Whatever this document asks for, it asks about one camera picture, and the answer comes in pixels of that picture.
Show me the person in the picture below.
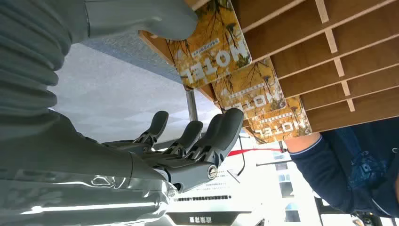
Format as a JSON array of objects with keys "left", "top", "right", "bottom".
[{"left": 285, "top": 117, "right": 399, "bottom": 219}]

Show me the wooden card holder box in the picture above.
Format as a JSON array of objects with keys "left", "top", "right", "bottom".
[{"left": 138, "top": 0, "right": 399, "bottom": 146}]

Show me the black sign board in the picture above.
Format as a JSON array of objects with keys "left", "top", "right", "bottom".
[{"left": 167, "top": 211, "right": 252, "bottom": 226}]

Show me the red floor tape line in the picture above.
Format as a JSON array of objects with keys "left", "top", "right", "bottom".
[{"left": 227, "top": 148, "right": 286, "bottom": 157}]

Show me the chrome stanchion post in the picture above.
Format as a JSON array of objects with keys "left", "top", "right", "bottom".
[{"left": 185, "top": 90, "right": 199, "bottom": 122}]

